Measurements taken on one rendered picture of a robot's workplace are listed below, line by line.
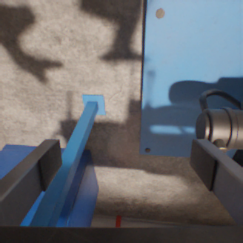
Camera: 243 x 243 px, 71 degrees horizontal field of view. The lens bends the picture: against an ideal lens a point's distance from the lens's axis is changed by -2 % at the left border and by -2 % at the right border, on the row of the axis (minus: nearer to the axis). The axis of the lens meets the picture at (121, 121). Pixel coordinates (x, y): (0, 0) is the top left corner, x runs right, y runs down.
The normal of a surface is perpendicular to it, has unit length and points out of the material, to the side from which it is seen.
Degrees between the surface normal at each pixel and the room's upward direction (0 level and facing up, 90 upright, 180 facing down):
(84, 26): 0
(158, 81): 0
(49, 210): 90
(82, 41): 0
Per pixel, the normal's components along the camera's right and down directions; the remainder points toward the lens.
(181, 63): -0.11, 0.63
